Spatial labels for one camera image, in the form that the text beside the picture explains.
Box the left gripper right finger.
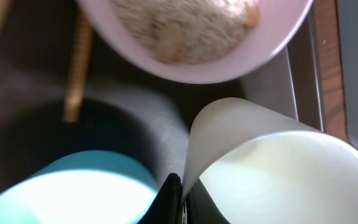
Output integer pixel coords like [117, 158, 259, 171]
[186, 179, 229, 224]

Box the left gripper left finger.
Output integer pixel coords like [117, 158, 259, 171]
[138, 173, 182, 224]

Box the white cup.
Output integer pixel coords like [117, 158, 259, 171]
[183, 98, 358, 224]

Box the small light blue bowl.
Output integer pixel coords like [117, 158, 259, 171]
[0, 151, 159, 224]

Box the pink bowl with rice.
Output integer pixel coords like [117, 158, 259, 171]
[78, 0, 312, 84]

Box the brown serving tray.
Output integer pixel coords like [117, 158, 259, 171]
[0, 1, 324, 192]

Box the wooden chopstick lower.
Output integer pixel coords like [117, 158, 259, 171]
[63, 10, 93, 123]

